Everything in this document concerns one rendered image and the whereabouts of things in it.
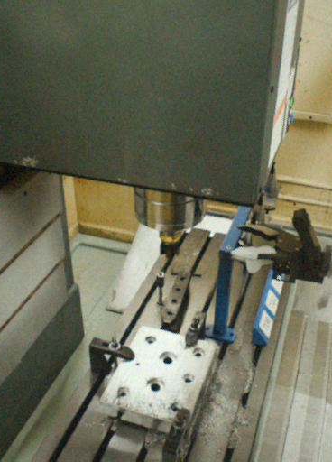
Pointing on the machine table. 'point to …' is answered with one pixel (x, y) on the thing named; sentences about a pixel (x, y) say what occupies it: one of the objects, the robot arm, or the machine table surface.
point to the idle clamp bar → (170, 320)
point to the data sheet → (287, 50)
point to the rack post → (218, 330)
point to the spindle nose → (168, 210)
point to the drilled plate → (113, 405)
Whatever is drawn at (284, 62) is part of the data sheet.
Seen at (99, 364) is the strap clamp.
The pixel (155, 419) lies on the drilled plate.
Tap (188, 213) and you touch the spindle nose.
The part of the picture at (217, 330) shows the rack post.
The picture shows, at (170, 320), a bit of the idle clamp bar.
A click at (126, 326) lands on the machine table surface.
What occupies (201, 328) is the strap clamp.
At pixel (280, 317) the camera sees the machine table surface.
